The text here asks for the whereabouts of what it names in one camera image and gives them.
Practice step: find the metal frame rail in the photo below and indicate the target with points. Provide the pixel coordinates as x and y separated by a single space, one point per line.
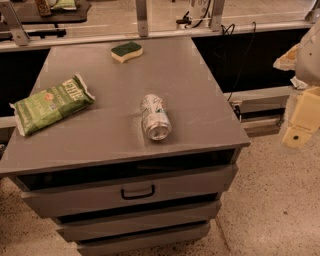
95 21

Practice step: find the silver green 7up can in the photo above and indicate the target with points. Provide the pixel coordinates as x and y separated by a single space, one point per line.
155 121

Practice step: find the green yellow sponge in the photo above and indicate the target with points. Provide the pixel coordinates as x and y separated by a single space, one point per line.
126 51

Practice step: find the dark background table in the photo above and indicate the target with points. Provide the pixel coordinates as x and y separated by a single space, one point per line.
50 13

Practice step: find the black drawer handle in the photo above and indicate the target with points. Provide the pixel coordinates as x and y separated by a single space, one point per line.
126 194

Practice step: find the green chips bag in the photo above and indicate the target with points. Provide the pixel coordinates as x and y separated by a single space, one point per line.
51 105

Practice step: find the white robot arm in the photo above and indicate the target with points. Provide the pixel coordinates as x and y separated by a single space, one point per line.
304 59

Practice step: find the grey drawer cabinet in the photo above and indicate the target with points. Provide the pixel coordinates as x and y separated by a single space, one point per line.
72 172

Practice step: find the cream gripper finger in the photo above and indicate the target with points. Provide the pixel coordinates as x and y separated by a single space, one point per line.
287 61
305 120

